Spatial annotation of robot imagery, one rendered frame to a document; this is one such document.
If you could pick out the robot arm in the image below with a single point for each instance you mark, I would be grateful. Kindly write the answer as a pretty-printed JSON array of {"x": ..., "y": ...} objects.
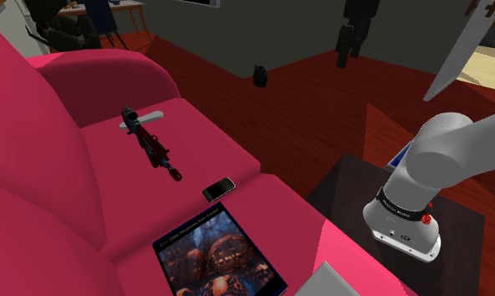
[{"x": 411, "y": 188}]

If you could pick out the black mobile phone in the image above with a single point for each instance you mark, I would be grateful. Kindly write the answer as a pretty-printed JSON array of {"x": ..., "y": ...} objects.
[{"x": 219, "y": 189}]

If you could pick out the small black vase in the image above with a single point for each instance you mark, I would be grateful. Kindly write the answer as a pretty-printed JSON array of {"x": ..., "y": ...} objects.
[{"x": 260, "y": 76}]

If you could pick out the red blue toy rifle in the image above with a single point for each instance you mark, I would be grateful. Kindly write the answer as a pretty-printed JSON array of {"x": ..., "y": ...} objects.
[{"x": 152, "y": 146}]

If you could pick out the white remote control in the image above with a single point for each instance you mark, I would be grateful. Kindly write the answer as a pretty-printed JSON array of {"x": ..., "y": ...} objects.
[{"x": 153, "y": 117}]

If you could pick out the book with dark picture cover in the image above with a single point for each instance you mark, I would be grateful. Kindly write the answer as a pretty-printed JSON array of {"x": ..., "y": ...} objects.
[{"x": 218, "y": 256}]

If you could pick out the blue white box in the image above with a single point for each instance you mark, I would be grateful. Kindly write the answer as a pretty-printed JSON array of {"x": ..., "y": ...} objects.
[{"x": 398, "y": 158}]

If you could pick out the grey flat box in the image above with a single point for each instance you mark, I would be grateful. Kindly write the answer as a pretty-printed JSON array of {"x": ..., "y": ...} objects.
[{"x": 327, "y": 283}]

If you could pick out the tall black figure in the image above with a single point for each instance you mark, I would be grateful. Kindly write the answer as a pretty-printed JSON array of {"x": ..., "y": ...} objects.
[{"x": 353, "y": 28}]

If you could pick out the wooden table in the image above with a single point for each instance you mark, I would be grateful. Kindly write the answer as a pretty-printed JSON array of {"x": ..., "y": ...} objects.
[{"x": 132, "y": 8}]

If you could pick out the dark blue chair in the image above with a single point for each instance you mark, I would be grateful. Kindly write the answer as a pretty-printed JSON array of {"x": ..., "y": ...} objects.
[{"x": 101, "y": 18}]

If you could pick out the pink red sofa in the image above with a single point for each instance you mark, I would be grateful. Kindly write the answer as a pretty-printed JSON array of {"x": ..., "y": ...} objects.
[{"x": 46, "y": 172}]

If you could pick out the black armchair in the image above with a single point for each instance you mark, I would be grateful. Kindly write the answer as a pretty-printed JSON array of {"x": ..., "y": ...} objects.
[{"x": 62, "y": 30}]

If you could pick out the grey door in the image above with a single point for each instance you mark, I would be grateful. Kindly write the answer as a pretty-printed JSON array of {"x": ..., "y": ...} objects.
[{"x": 464, "y": 45}]

